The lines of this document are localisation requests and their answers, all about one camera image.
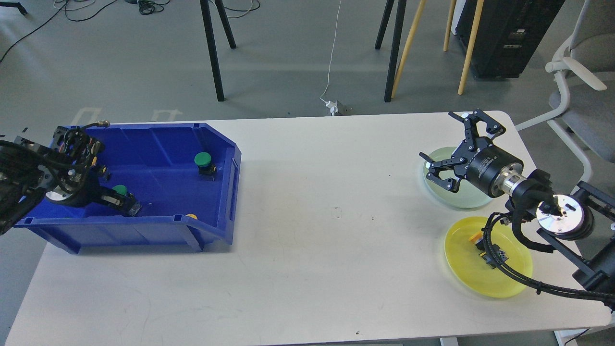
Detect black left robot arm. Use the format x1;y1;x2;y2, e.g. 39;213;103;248
0;126;141;234

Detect black tripod left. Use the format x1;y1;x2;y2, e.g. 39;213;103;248
199;0;237;101

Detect blue plastic bin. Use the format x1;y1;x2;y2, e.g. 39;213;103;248
15;123;241;254

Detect yellow plate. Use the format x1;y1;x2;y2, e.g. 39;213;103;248
444;216;533;298

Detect white office chair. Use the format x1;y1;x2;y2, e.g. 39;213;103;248
516;0;615;182

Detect black tripod right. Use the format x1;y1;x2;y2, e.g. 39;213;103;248
375;0;407;103

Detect green push button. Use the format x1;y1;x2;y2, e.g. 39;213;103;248
112;185;129;197
194;151;217;181

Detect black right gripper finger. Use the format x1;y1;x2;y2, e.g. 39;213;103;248
419;152;464;193
448;109;506;149

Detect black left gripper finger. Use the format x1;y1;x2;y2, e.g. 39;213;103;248
99;191;141;215

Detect wooden easel legs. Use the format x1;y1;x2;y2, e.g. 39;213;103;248
392;0;486;99

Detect white cable with plug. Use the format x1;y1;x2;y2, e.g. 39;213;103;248
320;0;354;116

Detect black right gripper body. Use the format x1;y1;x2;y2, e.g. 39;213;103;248
454;139;524;198

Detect black floor cables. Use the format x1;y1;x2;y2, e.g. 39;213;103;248
0;0;262;63

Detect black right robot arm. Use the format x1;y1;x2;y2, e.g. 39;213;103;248
419;109;615;309

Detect black computer tower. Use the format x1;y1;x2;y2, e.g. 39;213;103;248
470;0;564;79

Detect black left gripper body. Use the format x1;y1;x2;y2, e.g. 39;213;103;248
45;126;104;207

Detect black tripod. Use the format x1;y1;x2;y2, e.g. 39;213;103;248
199;0;237;101
375;0;407;103

